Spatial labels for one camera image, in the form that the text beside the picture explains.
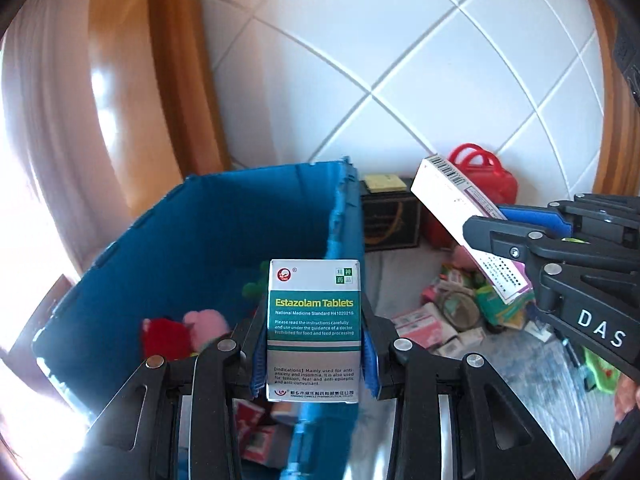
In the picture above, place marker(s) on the black box gold print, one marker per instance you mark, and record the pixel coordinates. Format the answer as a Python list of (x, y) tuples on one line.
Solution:
[(390, 222)]

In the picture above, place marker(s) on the green diaper pack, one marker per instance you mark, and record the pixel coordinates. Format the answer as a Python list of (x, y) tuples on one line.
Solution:
[(502, 305)]

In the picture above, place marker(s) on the white purple medicine box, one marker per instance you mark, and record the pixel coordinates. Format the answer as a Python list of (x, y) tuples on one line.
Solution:
[(450, 200)]

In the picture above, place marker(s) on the yellow sticky note pad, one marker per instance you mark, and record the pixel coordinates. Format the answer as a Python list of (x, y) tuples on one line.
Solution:
[(384, 184)]

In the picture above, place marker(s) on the red white small box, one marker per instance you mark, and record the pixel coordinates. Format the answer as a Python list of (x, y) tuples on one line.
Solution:
[(260, 435)]

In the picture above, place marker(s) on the blue plastic crate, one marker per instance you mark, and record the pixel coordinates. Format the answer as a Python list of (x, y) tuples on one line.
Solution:
[(200, 235)]

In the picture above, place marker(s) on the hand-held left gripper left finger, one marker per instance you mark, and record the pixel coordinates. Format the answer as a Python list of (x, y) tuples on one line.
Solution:
[(259, 370)]

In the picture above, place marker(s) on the pink pig plush red dress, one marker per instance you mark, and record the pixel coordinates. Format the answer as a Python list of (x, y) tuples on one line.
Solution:
[(175, 332)]

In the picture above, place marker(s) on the pink white tissue pack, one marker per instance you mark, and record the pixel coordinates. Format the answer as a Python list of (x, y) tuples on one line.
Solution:
[(425, 327)]

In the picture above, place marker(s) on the red plastic handbag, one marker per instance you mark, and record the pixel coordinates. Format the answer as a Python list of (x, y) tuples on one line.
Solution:
[(497, 185)]

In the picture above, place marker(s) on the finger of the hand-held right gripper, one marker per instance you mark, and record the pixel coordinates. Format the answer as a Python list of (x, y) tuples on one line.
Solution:
[(535, 217), (495, 237)]

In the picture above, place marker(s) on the round tape roll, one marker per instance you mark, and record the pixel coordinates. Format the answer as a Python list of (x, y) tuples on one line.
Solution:
[(460, 307)]

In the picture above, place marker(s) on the wooden frame post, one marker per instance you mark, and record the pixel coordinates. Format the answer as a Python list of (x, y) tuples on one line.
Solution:
[(165, 60), (612, 135)]

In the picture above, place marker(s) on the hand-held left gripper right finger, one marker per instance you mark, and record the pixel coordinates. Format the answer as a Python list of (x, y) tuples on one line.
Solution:
[(369, 365)]

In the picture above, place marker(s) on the white green medicine box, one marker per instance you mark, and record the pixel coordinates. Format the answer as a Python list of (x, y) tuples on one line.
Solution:
[(314, 320)]

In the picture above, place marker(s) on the green plush flower cushion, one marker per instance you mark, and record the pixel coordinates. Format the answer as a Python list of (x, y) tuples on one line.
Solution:
[(255, 285)]

